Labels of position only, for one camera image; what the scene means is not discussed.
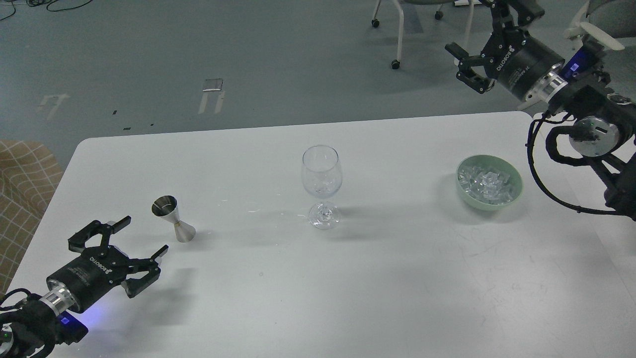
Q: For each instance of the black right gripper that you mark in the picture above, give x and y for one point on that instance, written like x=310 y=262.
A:
x=511 y=57

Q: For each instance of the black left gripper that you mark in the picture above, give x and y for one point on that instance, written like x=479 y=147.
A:
x=92 y=278

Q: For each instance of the steel double jigger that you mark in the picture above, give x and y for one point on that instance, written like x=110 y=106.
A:
x=166 y=207

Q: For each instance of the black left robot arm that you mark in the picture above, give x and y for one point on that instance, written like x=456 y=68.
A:
x=32 y=327

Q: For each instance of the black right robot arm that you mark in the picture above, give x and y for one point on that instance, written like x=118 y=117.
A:
x=603 y=122

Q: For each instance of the pile of clear ice cubes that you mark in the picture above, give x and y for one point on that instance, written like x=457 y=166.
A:
x=487 y=184

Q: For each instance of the clear wine glass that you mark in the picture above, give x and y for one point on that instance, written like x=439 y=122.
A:
x=322 y=178

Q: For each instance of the tan checkered chair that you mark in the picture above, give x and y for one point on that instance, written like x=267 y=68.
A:
x=29 y=177

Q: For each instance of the white grey office chair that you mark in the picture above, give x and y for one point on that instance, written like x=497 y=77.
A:
x=597 y=23

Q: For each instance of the green bowl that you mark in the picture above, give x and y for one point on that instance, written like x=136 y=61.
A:
x=500 y=164

